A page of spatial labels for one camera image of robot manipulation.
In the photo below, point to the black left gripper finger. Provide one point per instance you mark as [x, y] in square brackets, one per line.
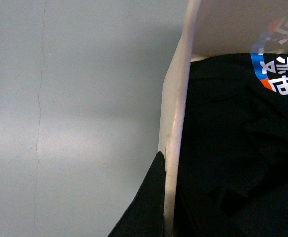
[145, 215]

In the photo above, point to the cream plastic laundry hamper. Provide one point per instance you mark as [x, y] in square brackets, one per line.
[212, 28]

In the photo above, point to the black printed t-shirt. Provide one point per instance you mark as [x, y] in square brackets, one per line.
[233, 170]

